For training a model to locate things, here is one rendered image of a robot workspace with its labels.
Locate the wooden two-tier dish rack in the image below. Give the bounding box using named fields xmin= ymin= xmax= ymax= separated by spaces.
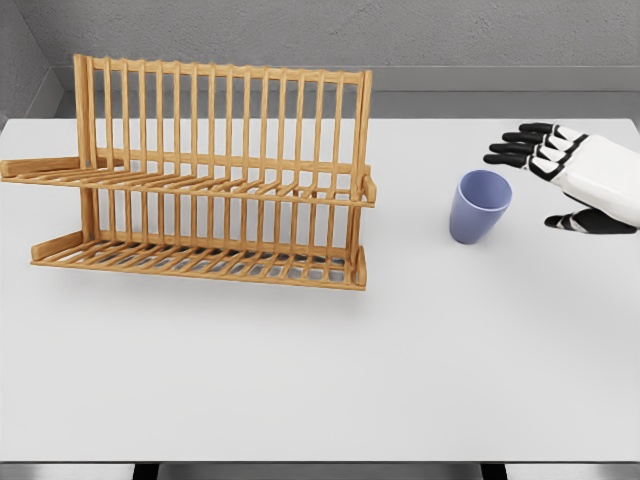
xmin=0 ymin=53 xmax=378 ymax=293

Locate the lavender blue cup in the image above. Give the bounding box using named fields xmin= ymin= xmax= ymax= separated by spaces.
xmin=448 ymin=169 xmax=513 ymax=246

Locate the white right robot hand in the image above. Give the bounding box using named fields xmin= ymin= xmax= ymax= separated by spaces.
xmin=482 ymin=121 xmax=640 ymax=236

